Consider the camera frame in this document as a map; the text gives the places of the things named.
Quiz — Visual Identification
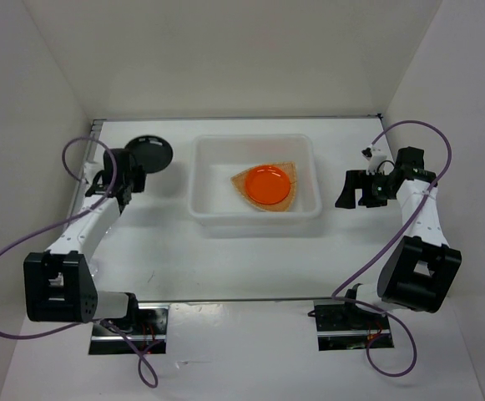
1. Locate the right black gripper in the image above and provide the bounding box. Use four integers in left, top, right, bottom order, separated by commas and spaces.
335, 170, 395, 209

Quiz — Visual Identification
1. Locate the black round plate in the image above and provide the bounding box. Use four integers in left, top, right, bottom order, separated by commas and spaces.
125, 135, 174, 175

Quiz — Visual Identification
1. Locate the orange plastic plate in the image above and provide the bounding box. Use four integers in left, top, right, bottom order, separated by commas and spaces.
244, 165, 291, 206

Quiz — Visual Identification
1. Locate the woven triangular basket tray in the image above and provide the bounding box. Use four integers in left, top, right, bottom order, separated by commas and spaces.
230, 161, 297, 212

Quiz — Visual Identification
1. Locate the clear plastic bin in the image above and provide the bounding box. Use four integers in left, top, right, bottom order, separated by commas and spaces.
187, 134, 322, 238

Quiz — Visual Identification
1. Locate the clear glass cup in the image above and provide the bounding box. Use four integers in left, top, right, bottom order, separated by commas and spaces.
86, 257, 102, 280

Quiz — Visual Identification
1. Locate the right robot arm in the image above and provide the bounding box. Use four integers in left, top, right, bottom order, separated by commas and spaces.
335, 145, 462, 328

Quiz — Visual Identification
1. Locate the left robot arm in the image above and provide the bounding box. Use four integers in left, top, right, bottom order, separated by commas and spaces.
23, 149, 146, 334

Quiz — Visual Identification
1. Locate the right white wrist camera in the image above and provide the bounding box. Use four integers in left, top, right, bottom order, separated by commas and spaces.
361, 144, 387, 175

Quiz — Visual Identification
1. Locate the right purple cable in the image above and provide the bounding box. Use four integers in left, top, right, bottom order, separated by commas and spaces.
331, 119, 455, 378

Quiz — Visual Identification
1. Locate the purple cable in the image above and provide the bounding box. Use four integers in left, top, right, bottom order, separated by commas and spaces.
0, 136, 166, 389
331, 119, 455, 378

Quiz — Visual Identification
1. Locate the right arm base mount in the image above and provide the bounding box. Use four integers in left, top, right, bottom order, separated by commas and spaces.
307, 301, 394, 352

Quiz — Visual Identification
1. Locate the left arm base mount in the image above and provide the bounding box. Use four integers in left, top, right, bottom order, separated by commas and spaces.
88, 302, 169, 356

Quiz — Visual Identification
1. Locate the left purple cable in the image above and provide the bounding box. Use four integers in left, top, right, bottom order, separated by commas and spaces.
0, 136, 166, 389

